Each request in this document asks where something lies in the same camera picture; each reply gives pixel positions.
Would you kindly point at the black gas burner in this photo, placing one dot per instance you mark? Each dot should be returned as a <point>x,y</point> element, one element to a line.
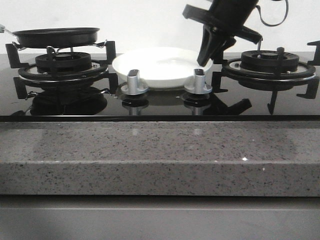
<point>270,70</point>
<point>63,69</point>

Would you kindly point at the black glass gas cooktop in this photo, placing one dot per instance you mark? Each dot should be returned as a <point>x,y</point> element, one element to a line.
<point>155,106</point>

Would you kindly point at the black frying pan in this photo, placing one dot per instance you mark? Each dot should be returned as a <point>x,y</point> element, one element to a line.
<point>57,37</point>

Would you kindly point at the wire pan trivet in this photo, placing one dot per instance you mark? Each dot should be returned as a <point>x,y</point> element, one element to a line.
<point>13,46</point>

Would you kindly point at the left black gas burner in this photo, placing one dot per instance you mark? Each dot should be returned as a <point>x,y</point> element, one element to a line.
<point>63,69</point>

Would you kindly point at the left black pan support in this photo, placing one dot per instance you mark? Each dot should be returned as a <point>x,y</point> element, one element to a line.
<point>107,83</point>

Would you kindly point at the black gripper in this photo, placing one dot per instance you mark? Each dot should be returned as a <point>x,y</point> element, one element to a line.
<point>224,19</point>

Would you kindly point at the left silver stove knob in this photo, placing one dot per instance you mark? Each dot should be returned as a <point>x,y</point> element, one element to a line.
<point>134,86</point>

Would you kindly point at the right black gas burner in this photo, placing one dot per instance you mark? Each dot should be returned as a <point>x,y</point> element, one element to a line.
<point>270,70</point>

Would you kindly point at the right black pan support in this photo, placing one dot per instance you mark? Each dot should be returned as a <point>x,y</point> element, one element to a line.
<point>231,98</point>

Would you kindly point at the right silver stove knob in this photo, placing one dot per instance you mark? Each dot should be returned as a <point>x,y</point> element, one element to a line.
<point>198,84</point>

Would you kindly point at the silver stove knob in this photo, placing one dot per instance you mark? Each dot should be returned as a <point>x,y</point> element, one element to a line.
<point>198,84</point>
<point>134,86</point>

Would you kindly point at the black pan support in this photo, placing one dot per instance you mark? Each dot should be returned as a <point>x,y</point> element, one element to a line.
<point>231,98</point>
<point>107,83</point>

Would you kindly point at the white round plate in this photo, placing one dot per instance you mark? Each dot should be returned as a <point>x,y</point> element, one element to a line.
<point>160,67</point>

